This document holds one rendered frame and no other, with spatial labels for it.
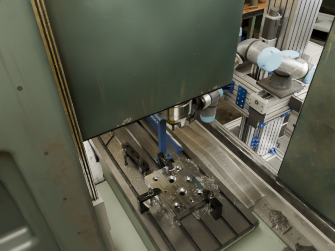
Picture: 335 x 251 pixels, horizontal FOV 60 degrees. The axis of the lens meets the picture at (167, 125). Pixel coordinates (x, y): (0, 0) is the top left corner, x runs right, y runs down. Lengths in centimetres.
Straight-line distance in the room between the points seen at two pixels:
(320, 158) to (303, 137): 13
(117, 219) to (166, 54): 124
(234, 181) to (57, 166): 143
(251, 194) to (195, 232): 57
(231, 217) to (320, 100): 71
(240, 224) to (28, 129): 120
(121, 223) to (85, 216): 106
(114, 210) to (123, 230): 15
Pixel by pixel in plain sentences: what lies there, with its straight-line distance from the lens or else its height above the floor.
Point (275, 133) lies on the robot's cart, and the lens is 277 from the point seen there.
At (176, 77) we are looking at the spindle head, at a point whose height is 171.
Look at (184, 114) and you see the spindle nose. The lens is 117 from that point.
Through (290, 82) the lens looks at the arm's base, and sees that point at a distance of 204.
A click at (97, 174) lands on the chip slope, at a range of 210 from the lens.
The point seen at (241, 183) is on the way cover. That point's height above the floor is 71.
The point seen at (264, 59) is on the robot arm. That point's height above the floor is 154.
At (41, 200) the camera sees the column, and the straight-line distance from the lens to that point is 73.
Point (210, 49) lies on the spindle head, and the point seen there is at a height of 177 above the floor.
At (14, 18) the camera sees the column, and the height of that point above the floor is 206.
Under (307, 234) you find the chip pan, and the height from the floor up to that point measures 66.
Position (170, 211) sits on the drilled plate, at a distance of 146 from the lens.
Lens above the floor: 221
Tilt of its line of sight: 40 degrees down
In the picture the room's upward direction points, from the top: 1 degrees counter-clockwise
